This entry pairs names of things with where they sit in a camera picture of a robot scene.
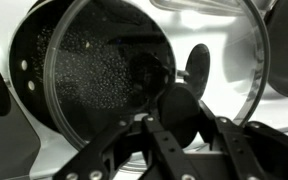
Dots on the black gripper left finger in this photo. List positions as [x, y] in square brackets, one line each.
[164, 146]

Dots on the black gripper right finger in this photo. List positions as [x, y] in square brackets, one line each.
[234, 143]

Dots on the big glass pot lid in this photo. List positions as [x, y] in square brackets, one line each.
[179, 106]

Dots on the white electric stove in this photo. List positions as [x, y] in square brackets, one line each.
[284, 113]

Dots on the big black pot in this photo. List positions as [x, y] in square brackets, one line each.
[27, 43]

